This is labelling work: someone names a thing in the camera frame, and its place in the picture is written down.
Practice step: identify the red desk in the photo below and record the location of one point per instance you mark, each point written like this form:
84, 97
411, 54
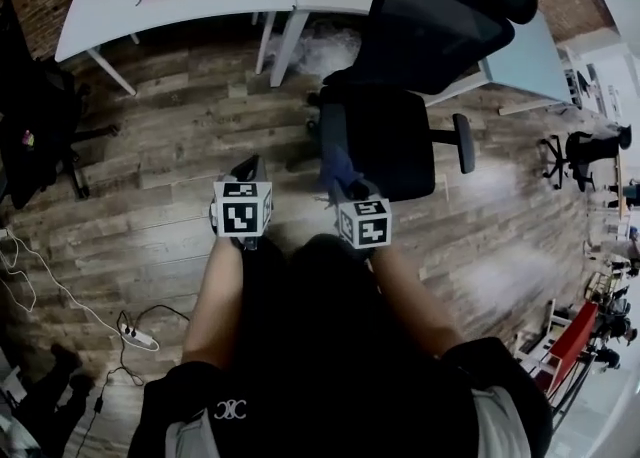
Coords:
575, 341

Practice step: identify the white power strip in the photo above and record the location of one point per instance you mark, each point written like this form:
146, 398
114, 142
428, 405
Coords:
140, 338

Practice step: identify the black power adapter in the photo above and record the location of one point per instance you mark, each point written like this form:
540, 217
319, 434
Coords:
98, 403

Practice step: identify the crumpled clear plastic sheet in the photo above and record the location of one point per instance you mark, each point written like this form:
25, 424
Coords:
325, 46

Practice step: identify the person's right forearm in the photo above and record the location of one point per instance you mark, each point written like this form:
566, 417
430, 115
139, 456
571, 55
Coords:
410, 306

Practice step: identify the blue cloth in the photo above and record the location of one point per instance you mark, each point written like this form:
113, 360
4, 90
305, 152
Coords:
340, 166

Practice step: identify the grey chair armrest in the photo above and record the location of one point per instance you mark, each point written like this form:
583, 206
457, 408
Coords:
465, 143
332, 116

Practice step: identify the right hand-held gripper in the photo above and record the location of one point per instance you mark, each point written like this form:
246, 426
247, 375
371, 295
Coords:
365, 226

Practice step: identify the person's black clothing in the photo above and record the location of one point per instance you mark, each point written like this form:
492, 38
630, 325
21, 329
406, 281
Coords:
320, 346

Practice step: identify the black mesh office chair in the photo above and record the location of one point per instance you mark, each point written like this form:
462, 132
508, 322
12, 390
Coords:
440, 31
590, 151
30, 96

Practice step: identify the light blue top table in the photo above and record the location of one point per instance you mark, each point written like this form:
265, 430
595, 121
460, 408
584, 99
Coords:
525, 61

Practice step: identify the person's left forearm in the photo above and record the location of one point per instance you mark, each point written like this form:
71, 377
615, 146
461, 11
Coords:
215, 296

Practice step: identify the small white table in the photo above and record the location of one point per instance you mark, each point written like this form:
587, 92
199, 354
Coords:
605, 71

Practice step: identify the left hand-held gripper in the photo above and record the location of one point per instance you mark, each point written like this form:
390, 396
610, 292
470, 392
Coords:
240, 211

